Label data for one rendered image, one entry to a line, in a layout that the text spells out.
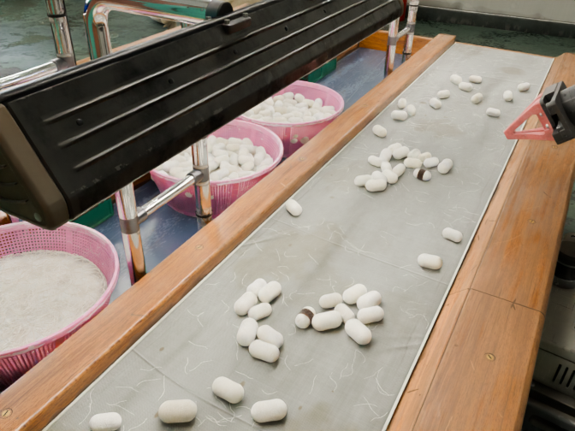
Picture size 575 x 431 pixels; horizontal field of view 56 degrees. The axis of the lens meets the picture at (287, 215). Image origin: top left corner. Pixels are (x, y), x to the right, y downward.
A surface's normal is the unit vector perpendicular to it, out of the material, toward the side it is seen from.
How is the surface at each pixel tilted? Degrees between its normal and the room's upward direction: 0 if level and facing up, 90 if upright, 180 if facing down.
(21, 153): 58
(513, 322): 0
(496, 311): 0
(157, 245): 0
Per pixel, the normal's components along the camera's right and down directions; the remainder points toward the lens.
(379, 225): 0.02, -0.83
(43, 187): 0.76, -0.20
